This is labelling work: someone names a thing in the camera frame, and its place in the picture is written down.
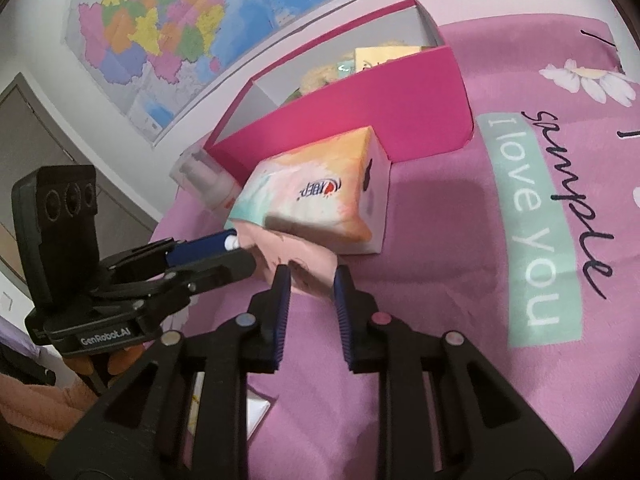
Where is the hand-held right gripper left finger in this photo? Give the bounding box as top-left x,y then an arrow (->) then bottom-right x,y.
47,264 -> 292,480

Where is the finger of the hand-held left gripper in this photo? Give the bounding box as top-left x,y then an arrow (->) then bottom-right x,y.
100,228 -> 241,281
115,250 -> 257,331

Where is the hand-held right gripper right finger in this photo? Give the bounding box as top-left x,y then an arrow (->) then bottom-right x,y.
333,266 -> 573,480

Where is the pink sachet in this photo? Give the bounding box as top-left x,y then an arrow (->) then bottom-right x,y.
235,220 -> 338,303

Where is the pastel tissue pack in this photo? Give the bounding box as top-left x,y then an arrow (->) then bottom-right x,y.
223,125 -> 391,256

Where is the beige plush bear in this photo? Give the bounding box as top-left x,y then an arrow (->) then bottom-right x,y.
297,37 -> 406,96

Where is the pink cardboard box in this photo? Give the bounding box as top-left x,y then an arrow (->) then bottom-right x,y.
202,0 -> 475,188

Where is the yellow printed packet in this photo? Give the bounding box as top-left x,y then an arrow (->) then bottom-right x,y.
352,44 -> 423,72

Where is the person's left forearm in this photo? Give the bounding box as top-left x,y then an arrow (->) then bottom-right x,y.
0,372 -> 101,441

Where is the person's left hand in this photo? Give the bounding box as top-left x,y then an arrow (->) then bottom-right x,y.
62,342 -> 151,391

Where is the white pump bottle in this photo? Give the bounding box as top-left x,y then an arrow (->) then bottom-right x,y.
169,147 -> 243,223

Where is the small floral tissue packet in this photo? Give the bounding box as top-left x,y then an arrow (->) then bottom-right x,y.
190,370 -> 272,443

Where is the grey door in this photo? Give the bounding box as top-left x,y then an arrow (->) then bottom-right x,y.
0,72 -> 161,286

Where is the colourful wall map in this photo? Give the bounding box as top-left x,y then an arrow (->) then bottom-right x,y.
62,0 -> 426,148

